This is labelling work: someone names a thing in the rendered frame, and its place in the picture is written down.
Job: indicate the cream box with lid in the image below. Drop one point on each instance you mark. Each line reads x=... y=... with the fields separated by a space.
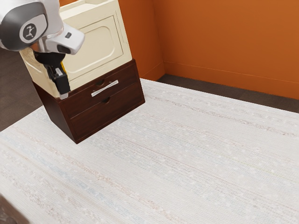
x=98 y=44

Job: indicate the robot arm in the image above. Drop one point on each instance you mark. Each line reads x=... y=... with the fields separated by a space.
x=35 y=21

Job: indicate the dark brown drawer cabinet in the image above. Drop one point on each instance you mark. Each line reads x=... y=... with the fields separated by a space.
x=100 y=114

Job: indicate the yellow thin object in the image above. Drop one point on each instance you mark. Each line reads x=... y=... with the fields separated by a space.
x=63 y=70

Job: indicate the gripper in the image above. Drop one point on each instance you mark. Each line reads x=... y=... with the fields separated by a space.
x=49 y=58

